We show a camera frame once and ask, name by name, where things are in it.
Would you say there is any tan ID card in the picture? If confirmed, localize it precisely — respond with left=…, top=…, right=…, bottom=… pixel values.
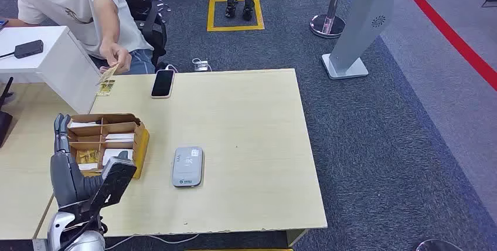
left=96, top=63, right=120, bottom=86

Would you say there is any black power adapter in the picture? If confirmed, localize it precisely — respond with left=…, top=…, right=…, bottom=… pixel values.
left=13, top=39, right=44, bottom=59

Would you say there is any white power cable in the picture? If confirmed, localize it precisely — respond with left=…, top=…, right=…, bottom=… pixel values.
left=104, top=233, right=200, bottom=251

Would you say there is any person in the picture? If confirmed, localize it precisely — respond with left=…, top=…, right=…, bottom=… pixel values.
left=0, top=0, right=156, bottom=76

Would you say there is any black router with antenna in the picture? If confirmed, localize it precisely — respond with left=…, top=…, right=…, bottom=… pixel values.
left=0, top=77, right=15, bottom=148

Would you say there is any cardboard organizer box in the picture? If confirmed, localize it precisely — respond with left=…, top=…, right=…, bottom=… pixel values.
left=64, top=113, right=151, bottom=181

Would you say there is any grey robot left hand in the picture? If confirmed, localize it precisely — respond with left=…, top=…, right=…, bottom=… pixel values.
left=49, top=113, right=103, bottom=208

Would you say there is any grey card reader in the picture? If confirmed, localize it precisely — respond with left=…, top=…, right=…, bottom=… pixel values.
left=172, top=146, right=204, bottom=188

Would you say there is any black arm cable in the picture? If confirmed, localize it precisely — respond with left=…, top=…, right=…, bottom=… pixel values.
left=57, top=212, right=107, bottom=251

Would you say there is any white desk shelf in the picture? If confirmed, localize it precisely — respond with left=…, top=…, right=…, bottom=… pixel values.
left=0, top=25, right=103, bottom=115

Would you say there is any wooden table leg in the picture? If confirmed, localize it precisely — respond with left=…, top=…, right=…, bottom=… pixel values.
left=286, top=229, right=310, bottom=247

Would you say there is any person's left hand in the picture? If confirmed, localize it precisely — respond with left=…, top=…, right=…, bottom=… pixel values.
left=98, top=42, right=133, bottom=74

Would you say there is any chrome round base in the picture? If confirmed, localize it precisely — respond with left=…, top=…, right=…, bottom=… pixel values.
left=415, top=238, right=465, bottom=251

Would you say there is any yellow printed key card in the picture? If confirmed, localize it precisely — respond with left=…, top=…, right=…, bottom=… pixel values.
left=76, top=150, right=100, bottom=165

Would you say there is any black smartphone pink case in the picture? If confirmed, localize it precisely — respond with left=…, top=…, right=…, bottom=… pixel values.
left=150, top=69, right=175, bottom=99

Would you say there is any chrome stanchion post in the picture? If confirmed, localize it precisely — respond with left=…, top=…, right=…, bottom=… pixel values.
left=309, top=0, right=349, bottom=39

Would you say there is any grey kiosk stand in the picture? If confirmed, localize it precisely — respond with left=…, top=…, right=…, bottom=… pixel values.
left=321, top=0, right=397, bottom=80

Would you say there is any white power strip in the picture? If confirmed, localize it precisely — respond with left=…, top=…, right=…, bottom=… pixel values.
left=192, top=57, right=213, bottom=73

